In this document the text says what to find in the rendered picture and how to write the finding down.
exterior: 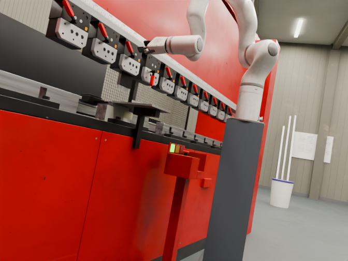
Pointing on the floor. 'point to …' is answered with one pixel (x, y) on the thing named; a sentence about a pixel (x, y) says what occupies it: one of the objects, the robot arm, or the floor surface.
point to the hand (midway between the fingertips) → (144, 46)
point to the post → (133, 91)
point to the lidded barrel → (280, 192)
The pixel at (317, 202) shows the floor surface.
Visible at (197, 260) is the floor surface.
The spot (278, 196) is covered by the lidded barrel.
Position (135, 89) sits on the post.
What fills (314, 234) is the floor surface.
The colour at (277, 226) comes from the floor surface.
